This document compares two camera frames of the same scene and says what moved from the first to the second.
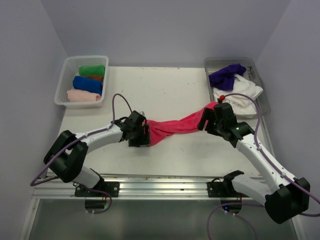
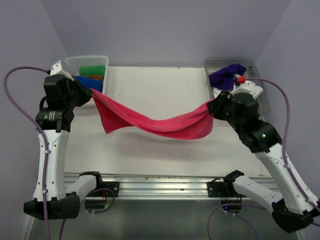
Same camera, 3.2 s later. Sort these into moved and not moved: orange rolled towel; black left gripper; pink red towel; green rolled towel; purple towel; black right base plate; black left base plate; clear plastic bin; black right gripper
Moved: black right gripper; black left gripper; pink red towel
Not moved: orange rolled towel; green rolled towel; black left base plate; black right base plate; purple towel; clear plastic bin
